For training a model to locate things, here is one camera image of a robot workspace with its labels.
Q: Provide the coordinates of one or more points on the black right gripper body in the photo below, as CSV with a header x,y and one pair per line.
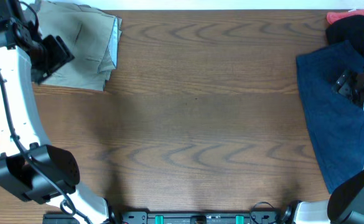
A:
x,y
348,81

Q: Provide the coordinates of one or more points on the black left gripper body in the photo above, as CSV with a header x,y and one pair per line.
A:
x,y
51,56

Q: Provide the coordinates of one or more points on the beige khaki shorts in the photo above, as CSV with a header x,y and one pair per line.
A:
x,y
92,37

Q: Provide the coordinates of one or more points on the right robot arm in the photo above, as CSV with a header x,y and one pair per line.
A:
x,y
346,202

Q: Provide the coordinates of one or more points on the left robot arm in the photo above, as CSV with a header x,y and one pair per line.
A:
x,y
31,168

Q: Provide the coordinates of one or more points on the folded grey shorts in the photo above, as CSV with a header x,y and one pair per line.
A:
x,y
35,5

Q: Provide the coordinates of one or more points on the navy blue shorts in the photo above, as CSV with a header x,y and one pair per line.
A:
x,y
334,123

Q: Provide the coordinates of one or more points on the black garment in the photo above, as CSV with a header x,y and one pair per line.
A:
x,y
349,28

